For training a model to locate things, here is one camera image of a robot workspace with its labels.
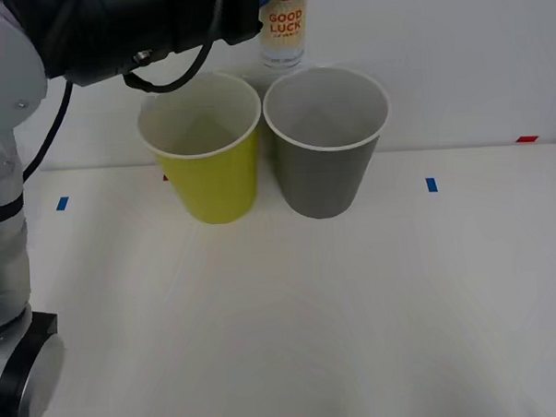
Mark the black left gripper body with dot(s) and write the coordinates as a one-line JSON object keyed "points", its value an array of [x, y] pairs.
{"points": [[214, 15]]}

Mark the orange and white drink can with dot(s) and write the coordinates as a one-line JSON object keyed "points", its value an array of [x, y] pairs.
{"points": [[283, 33]]}

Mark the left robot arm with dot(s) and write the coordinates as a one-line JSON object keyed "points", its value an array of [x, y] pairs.
{"points": [[4, 72]]}

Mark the yellow-green plastic bin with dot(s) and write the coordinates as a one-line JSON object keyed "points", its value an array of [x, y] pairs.
{"points": [[217, 188]]}

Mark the grey plastic bin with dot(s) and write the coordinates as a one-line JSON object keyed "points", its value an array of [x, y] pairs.
{"points": [[323, 179]]}

